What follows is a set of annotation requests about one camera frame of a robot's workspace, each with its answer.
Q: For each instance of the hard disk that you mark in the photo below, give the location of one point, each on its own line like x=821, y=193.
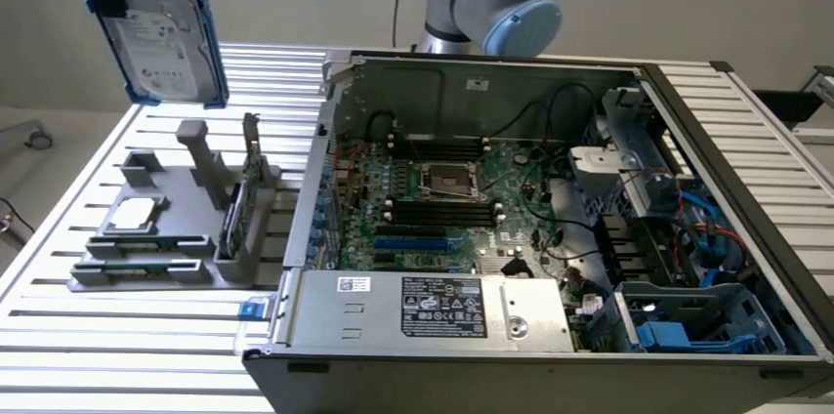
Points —
x=166, y=43

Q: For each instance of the blue plastic disk bay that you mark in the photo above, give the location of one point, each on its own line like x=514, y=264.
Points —
x=697, y=316

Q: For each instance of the grey caster wheel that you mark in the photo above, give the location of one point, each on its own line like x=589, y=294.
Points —
x=38, y=139

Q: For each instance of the silver CPU chip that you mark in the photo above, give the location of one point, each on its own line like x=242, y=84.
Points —
x=135, y=214

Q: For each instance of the green graphics card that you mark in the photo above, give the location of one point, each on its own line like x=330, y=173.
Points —
x=244, y=199

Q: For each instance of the grey parts rack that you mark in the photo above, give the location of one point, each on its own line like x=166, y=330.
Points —
x=176, y=228

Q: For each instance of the green RAM stick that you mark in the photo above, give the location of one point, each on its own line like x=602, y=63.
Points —
x=152, y=241
x=140, y=267

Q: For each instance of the black RAM slot bank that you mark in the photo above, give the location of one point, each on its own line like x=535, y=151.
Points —
x=438, y=144
x=443, y=212

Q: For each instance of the CPU socket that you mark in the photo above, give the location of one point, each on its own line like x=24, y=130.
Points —
x=449, y=180

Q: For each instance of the blue case latch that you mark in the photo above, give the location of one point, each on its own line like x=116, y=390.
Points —
x=251, y=309

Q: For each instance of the green motherboard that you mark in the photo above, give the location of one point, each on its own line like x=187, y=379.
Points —
x=443, y=209

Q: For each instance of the blue expansion slot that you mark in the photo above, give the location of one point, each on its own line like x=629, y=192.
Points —
x=411, y=242

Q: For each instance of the open black PC case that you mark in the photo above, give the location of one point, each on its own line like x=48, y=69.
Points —
x=521, y=219

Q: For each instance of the silver power supply unit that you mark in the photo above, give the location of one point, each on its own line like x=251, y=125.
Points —
x=423, y=311

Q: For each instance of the silver metal drive cage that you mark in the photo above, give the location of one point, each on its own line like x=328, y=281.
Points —
x=635, y=160

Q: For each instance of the black bracket with rail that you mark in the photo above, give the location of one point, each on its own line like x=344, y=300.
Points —
x=791, y=101

